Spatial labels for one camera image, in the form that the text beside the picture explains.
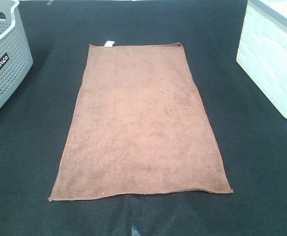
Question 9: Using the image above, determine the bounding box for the brown towel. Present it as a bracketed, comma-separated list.
[49, 43, 232, 201]

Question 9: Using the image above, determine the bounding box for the black table mat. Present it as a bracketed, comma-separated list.
[0, 0, 287, 236]

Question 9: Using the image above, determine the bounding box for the white plastic storage box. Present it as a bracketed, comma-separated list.
[236, 0, 287, 119]

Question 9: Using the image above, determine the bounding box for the grey perforated plastic basket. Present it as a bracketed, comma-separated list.
[0, 0, 33, 108]

